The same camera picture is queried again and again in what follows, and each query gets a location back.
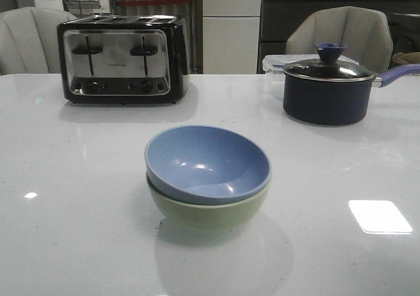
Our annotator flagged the black chrome four-slot toaster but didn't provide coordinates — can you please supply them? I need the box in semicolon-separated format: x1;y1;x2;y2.
57;15;190;104

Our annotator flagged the dark kitchen counter cabinet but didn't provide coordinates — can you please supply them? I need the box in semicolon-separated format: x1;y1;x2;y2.
257;0;419;74

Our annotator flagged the blue bowl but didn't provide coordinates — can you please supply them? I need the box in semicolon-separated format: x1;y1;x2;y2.
144;125;272;205

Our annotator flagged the beige chair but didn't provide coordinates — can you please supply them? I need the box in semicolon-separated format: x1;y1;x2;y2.
285;6;393;73
1;7;76;75

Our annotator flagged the beige chair left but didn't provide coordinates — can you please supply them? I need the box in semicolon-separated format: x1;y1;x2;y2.
1;7;76;75

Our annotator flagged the beige chair right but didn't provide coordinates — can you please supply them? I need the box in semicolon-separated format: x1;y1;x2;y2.
285;6;393;73

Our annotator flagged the green bowl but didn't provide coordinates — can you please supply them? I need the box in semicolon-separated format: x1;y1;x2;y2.
146;179;270;231

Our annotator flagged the dark blue saucepan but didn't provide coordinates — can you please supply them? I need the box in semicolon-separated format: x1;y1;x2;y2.
283;64;419;125

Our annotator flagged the glass pot lid blue knob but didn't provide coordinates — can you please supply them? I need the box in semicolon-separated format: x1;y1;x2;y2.
283;42;375;81

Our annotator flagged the clear plastic food container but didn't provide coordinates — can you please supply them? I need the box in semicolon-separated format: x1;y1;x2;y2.
262;53;358;75

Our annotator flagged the white refrigerator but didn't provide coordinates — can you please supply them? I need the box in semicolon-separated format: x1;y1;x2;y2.
202;0;261;74

